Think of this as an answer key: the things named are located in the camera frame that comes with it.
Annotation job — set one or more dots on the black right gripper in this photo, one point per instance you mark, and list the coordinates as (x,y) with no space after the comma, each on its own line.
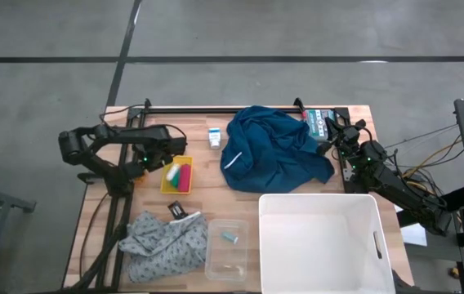
(348,141)

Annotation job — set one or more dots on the white pill bottle blue label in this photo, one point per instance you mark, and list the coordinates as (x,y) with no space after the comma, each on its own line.
(214,138)

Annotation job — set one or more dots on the yellow plastic tray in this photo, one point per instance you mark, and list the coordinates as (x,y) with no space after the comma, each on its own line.
(166,188)

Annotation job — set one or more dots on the blue cloth garment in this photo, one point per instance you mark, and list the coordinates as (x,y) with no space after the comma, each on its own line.
(273,151)

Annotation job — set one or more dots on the clear plastic container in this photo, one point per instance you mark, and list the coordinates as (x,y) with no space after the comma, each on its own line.
(227,257)

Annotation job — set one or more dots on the black metal table frame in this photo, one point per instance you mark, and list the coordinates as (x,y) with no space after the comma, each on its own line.
(215,110)

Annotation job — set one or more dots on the white bandage roll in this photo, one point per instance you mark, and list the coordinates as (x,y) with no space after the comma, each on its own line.
(172,172)

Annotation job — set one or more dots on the red teal first aid kit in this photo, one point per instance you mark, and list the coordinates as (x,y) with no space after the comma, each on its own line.
(318,124)

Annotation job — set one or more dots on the green bandage roll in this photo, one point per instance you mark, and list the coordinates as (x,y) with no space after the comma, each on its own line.
(176,179)

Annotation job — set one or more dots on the grey patterned cloth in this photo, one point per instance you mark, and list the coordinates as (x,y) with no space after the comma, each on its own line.
(162,249)

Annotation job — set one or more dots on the white textured plastic bin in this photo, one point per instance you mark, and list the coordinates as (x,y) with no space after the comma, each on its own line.
(322,245)

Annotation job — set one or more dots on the orange pill bottle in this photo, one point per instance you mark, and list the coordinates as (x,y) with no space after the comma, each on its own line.
(144,178)

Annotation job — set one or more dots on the white paper sheet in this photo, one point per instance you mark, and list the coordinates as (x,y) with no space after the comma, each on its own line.
(413,234)

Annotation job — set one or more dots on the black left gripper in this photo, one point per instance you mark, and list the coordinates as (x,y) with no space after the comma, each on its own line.
(154,155)

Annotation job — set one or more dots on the red bandage roll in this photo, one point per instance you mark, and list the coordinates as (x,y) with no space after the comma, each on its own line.
(184,179)

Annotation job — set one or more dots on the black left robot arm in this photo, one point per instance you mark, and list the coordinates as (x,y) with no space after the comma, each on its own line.
(93,161)

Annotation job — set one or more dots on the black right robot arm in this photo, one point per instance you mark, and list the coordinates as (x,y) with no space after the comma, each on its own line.
(399,188)

